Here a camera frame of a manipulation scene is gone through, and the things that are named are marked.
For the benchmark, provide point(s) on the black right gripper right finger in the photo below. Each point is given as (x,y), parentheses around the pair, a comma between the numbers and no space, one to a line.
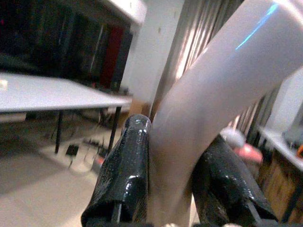
(227,179)

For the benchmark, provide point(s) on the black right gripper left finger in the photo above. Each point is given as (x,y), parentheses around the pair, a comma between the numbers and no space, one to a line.
(123,170)

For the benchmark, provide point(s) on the red and grey object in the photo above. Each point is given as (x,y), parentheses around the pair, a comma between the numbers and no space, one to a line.
(243,147)

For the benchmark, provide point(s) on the black power adapter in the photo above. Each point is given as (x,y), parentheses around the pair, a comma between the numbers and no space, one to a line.
(72,150)

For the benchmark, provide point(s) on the white folding table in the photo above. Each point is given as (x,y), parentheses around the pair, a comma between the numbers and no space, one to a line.
(54,94)

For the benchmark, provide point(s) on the dark shelving unit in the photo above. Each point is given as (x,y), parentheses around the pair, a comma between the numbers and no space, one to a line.
(61,40)

